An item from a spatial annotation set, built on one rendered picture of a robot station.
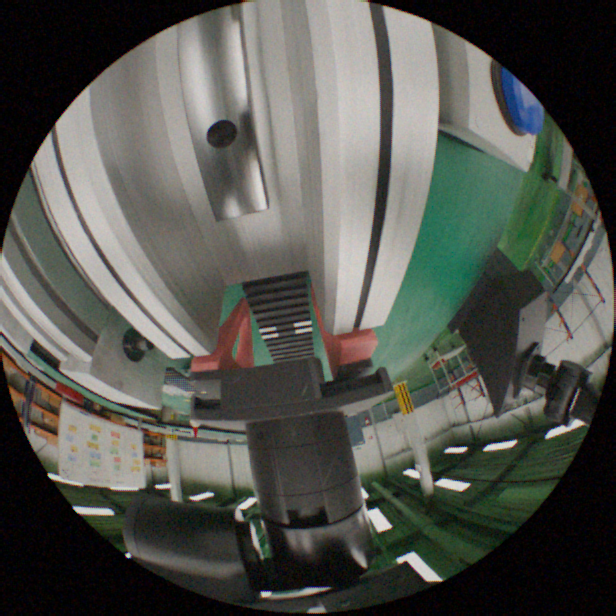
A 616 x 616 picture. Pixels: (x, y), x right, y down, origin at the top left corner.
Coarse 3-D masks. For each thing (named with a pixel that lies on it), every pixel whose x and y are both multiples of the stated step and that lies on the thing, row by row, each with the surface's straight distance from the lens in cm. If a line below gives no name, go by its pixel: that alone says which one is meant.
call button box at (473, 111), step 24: (432, 24) 14; (456, 48) 12; (456, 72) 11; (480, 72) 12; (456, 96) 11; (480, 96) 11; (504, 96) 12; (456, 120) 10; (480, 120) 11; (504, 120) 13; (480, 144) 13; (504, 144) 13; (528, 144) 16; (528, 168) 16
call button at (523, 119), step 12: (504, 72) 13; (504, 84) 12; (516, 84) 12; (516, 96) 12; (528, 96) 13; (516, 108) 12; (528, 108) 13; (540, 108) 15; (516, 120) 13; (528, 120) 13; (540, 120) 14; (528, 132) 13
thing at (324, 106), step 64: (256, 0) 10; (320, 0) 5; (128, 64) 8; (192, 64) 7; (256, 64) 8; (320, 64) 4; (384, 64) 4; (64, 128) 6; (128, 128) 7; (192, 128) 7; (256, 128) 7; (320, 128) 4; (384, 128) 4; (64, 192) 6; (128, 192) 6; (192, 192) 8; (256, 192) 6; (320, 192) 4; (384, 192) 4; (128, 256) 5; (192, 256) 8; (256, 256) 9; (320, 256) 5; (384, 256) 5; (128, 320) 8; (192, 320) 7; (384, 320) 8
